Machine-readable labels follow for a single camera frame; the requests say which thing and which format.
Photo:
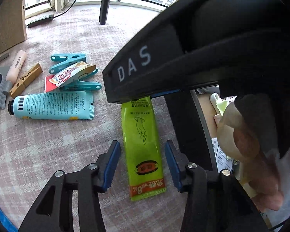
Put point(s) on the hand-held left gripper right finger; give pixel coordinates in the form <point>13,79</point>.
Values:
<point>172,166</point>

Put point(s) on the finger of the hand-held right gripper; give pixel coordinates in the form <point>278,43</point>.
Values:
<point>164,93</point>

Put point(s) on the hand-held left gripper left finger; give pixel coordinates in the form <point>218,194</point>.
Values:
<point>111,166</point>

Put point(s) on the black container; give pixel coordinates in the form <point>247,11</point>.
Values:
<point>188,130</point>

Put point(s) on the green glove packet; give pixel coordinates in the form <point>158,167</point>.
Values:
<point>141,137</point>

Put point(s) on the printed white box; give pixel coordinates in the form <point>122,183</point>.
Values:
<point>221,157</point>

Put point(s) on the person's right hand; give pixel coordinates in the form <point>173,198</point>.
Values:
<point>256,164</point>

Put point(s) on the teal hand cream tube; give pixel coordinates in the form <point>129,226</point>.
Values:
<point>53,105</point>

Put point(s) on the small coffee creamer sachet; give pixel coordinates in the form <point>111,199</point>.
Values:
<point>62,77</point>

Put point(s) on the blue packet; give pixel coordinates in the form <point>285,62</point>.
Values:
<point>1,217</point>

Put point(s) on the wooden clothespin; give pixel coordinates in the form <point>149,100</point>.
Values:
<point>26,79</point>

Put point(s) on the pink tube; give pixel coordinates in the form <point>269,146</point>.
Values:
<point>15,67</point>

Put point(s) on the black power strip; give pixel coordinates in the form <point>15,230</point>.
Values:
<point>40,20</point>

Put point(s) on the grey nail file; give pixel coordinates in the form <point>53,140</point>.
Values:
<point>0,58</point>

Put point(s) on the cardboard box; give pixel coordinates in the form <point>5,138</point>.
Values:
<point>4,29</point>

